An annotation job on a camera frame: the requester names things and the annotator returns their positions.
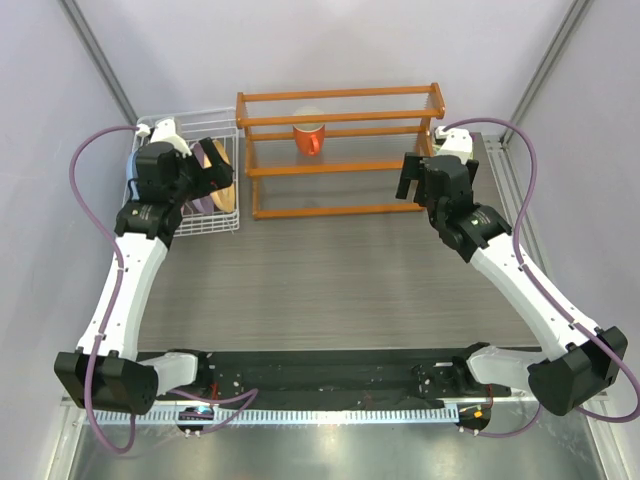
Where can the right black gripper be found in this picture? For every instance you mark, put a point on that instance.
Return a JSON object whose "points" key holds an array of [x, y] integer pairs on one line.
{"points": [[414, 169]]}

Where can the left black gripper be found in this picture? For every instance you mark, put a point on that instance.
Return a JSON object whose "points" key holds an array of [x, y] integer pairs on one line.
{"points": [[219, 174]]}

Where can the orange yellow plate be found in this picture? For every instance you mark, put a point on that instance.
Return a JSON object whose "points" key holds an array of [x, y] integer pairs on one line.
{"points": [[224, 199]]}

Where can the purple plate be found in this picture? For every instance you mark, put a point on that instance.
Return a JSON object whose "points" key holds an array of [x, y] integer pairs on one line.
{"points": [[204, 205]]}

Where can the blue plate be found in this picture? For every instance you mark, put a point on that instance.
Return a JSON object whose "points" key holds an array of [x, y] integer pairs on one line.
{"points": [[131, 172]]}

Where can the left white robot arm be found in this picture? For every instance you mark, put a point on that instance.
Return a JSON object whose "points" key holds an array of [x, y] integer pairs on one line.
{"points": [[104, 371]]}

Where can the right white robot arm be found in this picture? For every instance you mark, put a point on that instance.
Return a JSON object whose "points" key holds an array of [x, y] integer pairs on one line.
{"points": [[573, 363]]}

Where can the orange wooden shelf rack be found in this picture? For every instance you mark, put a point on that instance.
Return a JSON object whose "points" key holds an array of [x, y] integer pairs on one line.
{"points": [[367, 133]]}

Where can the orange mug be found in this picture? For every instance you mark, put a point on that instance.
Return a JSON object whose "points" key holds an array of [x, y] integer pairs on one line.
{"points": [[309, 136]]}

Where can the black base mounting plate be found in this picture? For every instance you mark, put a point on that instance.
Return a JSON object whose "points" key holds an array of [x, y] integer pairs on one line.
{"points": [[336, 380]]}

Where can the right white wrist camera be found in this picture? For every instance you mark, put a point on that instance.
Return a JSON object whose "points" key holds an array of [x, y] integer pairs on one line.
{"points": [[456, 142]]}

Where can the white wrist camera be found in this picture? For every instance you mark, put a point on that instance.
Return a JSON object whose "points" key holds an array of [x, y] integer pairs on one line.
{"points": [[456, 142], [166, 130]]}

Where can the white wire dish rack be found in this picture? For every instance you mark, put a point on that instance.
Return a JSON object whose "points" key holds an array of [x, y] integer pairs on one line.
{"points": [[218, 124]]}

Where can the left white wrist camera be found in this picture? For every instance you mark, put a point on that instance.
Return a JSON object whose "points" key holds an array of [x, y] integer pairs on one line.
{"points": [[166, 130]]}

